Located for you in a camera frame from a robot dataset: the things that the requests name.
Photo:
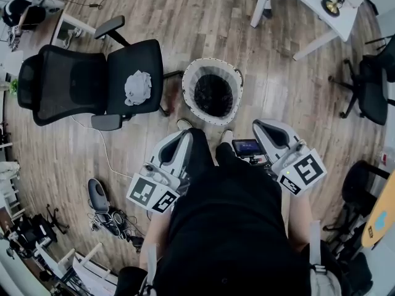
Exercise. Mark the black patterned clothes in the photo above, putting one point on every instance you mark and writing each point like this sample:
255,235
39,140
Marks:
213,93

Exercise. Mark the small black monitor screen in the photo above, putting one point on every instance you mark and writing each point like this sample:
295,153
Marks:
246,147

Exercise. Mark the grey clothes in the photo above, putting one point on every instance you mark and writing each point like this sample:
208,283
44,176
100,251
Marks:
138,88

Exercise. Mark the small green plant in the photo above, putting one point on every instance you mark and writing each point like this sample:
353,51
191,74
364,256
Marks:
13,86

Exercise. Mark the person's white shoe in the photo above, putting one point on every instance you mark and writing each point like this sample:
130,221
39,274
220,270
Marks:
227,135
184,124

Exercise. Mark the white round laundry basket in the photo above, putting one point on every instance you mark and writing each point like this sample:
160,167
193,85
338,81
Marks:
189,82

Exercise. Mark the small white side table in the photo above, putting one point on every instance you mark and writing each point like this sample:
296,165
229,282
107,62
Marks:
69,23

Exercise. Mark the pair of grey shoes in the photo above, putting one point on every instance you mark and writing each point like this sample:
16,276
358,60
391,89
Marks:
72,37

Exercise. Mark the round wooden table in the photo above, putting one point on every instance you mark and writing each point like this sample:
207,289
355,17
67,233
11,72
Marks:
381,217

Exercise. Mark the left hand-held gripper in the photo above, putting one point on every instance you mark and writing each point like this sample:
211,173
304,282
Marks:
145,191

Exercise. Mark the grey gripper device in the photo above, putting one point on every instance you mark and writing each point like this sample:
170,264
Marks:
98,194

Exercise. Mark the white folding rack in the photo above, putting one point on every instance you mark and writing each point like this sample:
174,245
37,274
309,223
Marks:
80,267

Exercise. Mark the person's right forearm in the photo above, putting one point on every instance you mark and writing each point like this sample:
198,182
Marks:
299,220

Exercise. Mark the person's left white shoe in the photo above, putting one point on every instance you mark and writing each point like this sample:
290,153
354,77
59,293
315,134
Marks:
184,124

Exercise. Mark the person's right white shoe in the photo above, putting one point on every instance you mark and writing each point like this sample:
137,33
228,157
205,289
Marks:
227,135

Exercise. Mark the black swivel chair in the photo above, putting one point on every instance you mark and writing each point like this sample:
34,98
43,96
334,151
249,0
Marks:
358,187

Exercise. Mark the person's black clothed body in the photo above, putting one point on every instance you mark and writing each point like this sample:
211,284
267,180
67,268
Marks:
228,220

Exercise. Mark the black mesh office chair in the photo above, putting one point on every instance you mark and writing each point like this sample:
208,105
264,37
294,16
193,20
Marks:
86,82

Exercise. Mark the black armless office chair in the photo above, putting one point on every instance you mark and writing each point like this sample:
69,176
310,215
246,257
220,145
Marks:
371,85

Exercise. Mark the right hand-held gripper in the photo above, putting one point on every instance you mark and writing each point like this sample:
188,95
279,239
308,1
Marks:
304,168

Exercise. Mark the person's left forearm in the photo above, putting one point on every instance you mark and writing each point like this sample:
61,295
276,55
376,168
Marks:
154,236

